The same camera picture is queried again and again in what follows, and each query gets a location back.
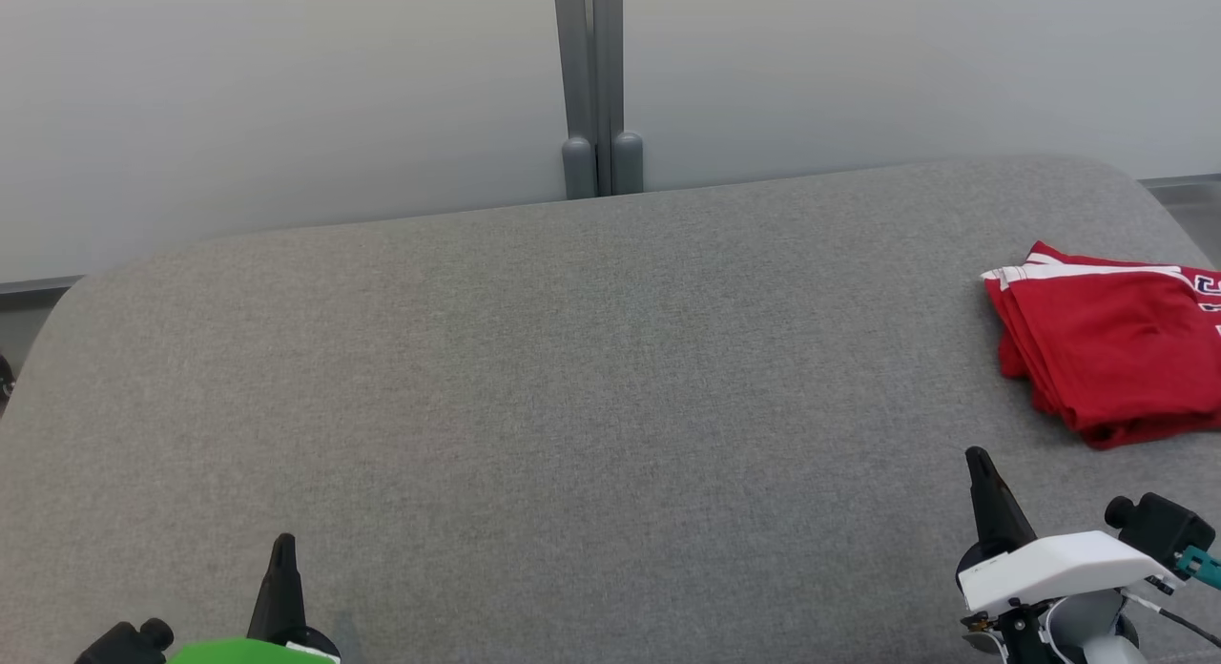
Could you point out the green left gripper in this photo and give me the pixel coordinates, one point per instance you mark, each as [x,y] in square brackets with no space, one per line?
[248,653]

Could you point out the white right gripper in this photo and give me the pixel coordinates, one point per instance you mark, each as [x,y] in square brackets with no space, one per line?
[1059,569]

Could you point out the red shorts with white trim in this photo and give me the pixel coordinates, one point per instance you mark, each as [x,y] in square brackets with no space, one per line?
[1097,359]

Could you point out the grey fabric sofa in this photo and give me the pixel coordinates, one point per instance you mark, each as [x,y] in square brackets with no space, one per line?
[572,406]

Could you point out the black caster wheel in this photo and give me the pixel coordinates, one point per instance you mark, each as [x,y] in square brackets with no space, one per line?
[5,380]

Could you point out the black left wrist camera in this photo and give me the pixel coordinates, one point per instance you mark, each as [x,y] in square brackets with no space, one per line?
[119,645]

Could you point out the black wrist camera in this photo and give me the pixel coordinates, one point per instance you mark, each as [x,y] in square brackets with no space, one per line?
[119,645]
[1164,526]

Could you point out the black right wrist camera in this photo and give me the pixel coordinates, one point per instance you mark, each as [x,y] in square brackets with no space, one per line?
[1164,526]

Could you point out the grey partition base rail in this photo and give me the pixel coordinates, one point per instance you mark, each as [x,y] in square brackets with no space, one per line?
[33,292]
[1188,180]

